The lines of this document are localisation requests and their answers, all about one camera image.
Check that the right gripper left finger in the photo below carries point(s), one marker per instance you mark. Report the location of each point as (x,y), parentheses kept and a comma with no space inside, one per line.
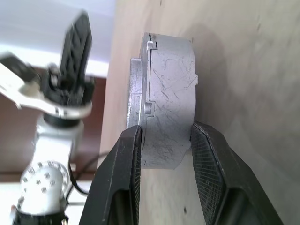
(117,187)

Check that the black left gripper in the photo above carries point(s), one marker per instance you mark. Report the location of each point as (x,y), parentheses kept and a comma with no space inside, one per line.
(63,93)

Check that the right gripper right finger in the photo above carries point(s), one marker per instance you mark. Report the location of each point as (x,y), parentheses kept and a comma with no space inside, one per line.
(229,187)

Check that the silver motor housing with windings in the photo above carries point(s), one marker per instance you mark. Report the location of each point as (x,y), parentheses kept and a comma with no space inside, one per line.
(173,93)

